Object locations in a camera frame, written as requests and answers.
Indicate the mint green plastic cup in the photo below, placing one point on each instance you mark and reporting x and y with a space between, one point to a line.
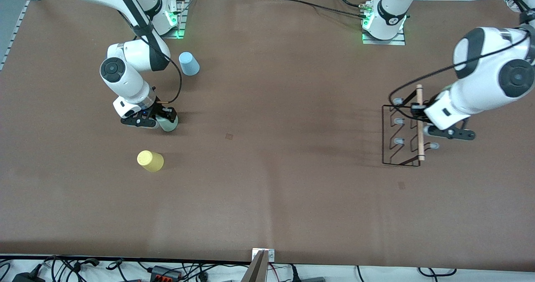
169 126

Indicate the aluminium frame post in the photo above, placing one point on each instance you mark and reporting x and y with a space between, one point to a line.
261 265

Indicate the yellow plastic cup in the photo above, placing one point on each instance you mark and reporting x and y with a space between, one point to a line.
150 161

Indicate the grey adapter block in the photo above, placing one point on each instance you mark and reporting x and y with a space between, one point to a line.
312 279

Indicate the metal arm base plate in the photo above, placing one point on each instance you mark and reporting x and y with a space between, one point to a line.
180 23
382 41

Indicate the black power adapter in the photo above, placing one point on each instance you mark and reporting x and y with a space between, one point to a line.
27 277

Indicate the perforated metal rail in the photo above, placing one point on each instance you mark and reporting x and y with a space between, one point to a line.
12 35

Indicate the brown table mat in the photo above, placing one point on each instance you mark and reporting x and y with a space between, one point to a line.
292 190

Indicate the light blue plastic cup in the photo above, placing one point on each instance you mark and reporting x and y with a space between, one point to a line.
189 64

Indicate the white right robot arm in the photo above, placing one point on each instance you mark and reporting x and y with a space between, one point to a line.
125 75

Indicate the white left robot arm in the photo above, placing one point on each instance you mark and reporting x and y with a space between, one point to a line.
493 81

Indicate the black orange connector box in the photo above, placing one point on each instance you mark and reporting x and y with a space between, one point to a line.
165 273

